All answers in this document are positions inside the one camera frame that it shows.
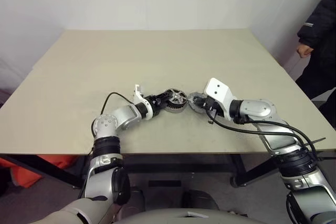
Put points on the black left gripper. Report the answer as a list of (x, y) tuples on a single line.
[(155, 104)]

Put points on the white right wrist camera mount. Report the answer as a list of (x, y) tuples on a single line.
[(218, 87)]

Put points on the person's bare hand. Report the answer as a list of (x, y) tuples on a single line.
[(304, 51)]

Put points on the grey toothed gear plate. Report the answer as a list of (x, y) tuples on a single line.
[(193, 104)]

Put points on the grey robot torso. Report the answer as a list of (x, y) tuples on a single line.
[(157, 217)]

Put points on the black table caster wheel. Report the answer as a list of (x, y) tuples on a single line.
[(235, 181)]

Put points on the person's dark jacket forearm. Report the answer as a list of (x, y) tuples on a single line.
[(312, 30)]

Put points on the black metal table frame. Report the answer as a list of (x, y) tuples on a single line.
[(170, 163)]

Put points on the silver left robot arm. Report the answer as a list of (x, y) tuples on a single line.
[(123, 113)]

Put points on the black zip tie tail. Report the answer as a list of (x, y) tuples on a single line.
[(326, 158), (317, 140)]

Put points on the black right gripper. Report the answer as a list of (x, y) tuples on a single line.
[(213, 108)]

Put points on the silver spoked rotor wheel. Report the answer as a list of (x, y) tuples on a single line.
[(176, 97)]

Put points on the person in dark clothes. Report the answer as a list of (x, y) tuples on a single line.
[(325, 77)]

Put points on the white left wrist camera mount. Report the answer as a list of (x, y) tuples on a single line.
[(137, 99)]

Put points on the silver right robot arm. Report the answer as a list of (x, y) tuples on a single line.
[(257, 108)]

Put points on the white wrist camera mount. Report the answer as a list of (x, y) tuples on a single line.
[(218, 87), (137, 99)]

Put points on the orange object under table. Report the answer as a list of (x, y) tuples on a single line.
[(26, 176)]

